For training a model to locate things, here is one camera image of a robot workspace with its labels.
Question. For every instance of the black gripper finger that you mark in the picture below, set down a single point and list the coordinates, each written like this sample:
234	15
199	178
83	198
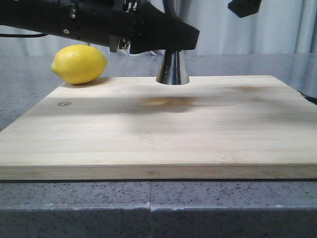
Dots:
155	30
243	8

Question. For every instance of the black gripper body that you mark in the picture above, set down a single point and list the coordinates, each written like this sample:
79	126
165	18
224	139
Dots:
102	22

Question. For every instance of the steel double jigger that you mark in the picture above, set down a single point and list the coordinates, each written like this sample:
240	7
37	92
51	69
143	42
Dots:
173	69

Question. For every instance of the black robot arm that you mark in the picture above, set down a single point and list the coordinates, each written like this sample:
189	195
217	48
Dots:
35	15

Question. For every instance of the grey curtain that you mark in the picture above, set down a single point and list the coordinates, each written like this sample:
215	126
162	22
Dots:
280	27

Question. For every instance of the yellow lemon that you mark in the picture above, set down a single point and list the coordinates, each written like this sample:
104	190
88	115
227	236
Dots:
79	64

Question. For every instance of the light wooden cutting board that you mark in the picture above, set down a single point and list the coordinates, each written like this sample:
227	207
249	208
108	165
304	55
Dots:
224	127

